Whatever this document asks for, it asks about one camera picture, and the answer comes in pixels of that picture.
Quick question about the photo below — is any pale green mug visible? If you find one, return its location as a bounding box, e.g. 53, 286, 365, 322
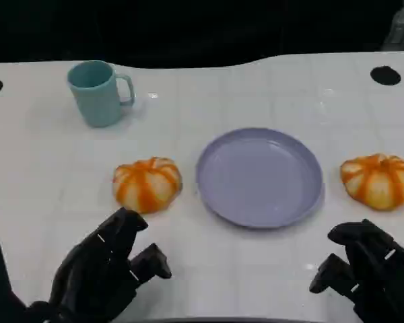
66, 59, 136, 129

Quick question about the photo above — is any lilac plate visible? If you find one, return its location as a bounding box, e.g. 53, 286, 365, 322
195, 127, 325, 230

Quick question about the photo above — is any orange and white bread roll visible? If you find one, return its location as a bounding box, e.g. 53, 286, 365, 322
112, 156, 183, 215
339, 153, 404, 212

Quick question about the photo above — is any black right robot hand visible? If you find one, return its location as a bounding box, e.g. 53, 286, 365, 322
308, 218, 404, 323

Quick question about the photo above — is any grey metal frame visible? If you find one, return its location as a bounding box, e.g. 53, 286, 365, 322
382, 0, 404, 52

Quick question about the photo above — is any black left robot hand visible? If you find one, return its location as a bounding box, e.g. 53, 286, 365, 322
26, 207, 173, 323

